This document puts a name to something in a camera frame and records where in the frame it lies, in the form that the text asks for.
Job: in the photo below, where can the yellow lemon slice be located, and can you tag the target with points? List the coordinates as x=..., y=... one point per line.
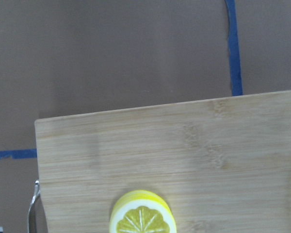
x=141, y=211

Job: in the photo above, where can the wooden cutting board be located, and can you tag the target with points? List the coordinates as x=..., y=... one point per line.
x=222, y=165

